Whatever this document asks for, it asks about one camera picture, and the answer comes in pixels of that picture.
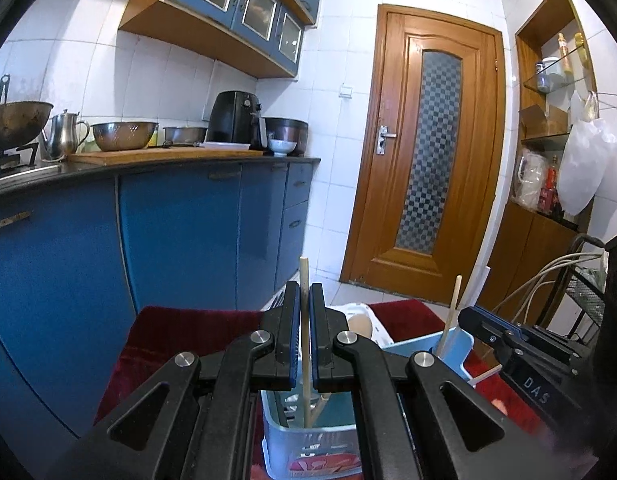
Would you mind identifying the black wire rack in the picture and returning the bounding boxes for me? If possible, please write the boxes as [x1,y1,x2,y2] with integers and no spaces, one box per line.
[563,233,615,342]

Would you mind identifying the clear glass jar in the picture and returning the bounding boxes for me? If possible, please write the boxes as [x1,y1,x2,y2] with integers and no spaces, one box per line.
[535,56,565,93]

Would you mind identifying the wooden wall shelf unit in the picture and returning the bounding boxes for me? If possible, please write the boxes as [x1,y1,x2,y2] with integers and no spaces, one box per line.
[477,0,610,342]

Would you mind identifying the red bottles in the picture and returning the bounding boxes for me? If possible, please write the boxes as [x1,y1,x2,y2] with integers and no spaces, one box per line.
[537,155,565,219]

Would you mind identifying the bundle of beige cables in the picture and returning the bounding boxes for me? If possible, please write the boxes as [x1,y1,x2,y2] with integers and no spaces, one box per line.
[493,251,610,328]

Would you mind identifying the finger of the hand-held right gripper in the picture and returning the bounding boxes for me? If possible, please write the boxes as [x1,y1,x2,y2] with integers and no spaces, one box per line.
[459,306,589,377]

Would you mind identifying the steel colander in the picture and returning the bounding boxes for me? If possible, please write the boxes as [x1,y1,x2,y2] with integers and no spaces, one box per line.
[90,121,160,153]

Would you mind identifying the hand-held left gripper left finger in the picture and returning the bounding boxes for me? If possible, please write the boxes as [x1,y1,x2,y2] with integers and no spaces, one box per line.
[46,280,302,480]

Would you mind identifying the light blue utensil holder box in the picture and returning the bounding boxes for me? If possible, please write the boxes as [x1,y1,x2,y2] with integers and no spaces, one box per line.
[261,302,475,480]

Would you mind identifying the gas stove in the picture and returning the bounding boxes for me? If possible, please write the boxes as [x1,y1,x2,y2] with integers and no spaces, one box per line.
[0,142,42,182]

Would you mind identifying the beige plastic spoon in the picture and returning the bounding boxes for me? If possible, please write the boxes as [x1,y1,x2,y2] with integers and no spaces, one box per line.
[347,312,375,345]

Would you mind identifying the metal door handle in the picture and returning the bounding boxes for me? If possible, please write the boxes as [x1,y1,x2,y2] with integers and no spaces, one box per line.
[376,124,399,156]

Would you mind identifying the black cooker pot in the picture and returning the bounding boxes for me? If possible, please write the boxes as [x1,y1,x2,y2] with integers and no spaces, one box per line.
[262,117,310,157]

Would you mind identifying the steel kettle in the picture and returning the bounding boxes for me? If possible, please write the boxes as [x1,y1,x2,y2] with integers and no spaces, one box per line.
[41,109,91,160]

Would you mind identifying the blue lower kitchen cabinets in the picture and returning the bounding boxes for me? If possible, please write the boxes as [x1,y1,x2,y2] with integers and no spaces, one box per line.
[0,156,322,438]

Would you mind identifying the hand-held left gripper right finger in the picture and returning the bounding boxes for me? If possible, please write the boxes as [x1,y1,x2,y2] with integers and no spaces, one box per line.
[308,282,597,480]

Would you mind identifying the white plastic bag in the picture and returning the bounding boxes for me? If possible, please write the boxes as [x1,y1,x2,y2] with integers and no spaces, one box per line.
[557,90,617,217]

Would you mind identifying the clear plastic bag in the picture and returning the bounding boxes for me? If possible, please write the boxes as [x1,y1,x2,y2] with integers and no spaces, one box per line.
[513,149,550,212]

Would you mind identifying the cardboard box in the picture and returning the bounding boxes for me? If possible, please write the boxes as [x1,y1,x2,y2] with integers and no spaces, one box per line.
[517,104,572,142]

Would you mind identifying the white bowl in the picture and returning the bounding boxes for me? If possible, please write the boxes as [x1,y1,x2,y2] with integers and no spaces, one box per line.
[267,137,298,157]

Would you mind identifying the steel pan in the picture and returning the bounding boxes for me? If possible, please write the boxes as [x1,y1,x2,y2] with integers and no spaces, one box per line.
[163,126,208,145]

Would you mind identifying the yellow bottle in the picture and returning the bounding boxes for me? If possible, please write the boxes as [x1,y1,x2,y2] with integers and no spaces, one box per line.
[555,32,575,77]

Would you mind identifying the dark red flowered blanket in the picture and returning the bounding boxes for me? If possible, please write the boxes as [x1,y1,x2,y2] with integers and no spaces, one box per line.
[93,299,557,480]

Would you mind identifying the black wok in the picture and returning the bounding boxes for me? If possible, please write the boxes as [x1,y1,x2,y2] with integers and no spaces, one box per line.
[0,74,54,154]

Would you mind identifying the black air fryer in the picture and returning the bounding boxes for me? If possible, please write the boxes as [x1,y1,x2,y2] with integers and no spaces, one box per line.
[205,90,268,145]

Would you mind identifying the wooden cutting board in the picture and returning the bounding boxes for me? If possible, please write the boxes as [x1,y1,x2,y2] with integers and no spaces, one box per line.
[67,147,265,165]

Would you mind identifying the wooden door with glass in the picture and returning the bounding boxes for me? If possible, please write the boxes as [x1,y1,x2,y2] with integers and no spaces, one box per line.
[339,3,506,307]

